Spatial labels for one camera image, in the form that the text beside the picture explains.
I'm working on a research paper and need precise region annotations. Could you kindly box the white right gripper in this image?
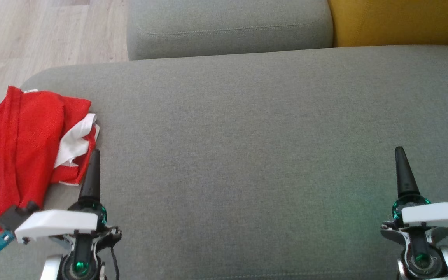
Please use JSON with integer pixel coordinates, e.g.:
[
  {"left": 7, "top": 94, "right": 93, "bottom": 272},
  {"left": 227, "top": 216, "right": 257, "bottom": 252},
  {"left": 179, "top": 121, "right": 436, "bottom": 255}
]
[{"left": 380, "top": 146, "right": 448, "bottom": 245}]

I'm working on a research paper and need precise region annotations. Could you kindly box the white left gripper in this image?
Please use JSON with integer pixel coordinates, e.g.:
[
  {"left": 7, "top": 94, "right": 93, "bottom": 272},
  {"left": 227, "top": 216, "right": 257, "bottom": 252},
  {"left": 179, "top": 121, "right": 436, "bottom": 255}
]
[{"left": 14, "top": 149, "right": 123, "bottom": 253}]

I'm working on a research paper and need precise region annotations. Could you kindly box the red polo shirt white collar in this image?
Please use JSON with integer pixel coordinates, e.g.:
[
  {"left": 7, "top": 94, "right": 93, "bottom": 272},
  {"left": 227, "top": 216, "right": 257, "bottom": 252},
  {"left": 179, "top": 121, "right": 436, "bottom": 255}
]
[{"left": 0, "top": 86, "right": 92, "bottom": 232}]

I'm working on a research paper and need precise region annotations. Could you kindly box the yellow sofa backrest cushion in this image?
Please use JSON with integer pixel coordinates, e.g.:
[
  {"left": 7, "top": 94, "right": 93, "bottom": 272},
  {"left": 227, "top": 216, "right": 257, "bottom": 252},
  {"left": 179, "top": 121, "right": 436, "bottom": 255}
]
[{"left": 328, "top": 0, "right": 448, "bottom": 48}]

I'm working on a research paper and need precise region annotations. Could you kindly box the large grey sofa chaise cushion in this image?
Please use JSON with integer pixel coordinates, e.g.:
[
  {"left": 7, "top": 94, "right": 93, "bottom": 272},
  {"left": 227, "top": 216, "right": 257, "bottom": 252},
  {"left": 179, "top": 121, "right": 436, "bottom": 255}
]
[{"left": 0, "top": 44, "right": 448, "bottom": 280}]

